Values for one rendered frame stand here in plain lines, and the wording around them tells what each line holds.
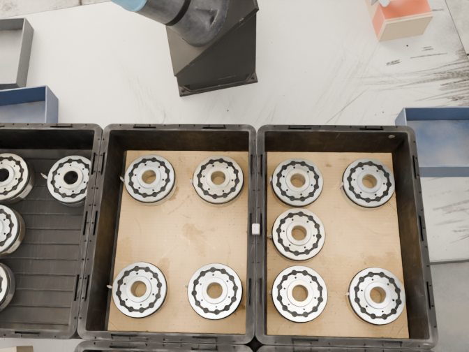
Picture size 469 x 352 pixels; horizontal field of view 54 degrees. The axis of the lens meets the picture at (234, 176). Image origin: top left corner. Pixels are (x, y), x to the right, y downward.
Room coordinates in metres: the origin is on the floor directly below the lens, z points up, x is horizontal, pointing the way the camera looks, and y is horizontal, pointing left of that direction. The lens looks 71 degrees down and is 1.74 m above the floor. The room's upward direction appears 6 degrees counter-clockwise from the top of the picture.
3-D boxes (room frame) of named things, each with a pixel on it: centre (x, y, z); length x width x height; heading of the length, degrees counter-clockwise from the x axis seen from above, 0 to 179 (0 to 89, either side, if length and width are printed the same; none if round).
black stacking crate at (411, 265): (0.17, -0.18, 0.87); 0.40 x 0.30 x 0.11; 173
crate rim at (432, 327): (0.17, -0.18, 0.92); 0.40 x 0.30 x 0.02; 173
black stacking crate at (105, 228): (0.20, 0.12, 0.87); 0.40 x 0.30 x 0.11; 173
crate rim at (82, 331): (0.20, 0.12, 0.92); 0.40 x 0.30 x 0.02; 173
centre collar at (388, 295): (0.05, -0.24, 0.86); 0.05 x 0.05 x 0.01
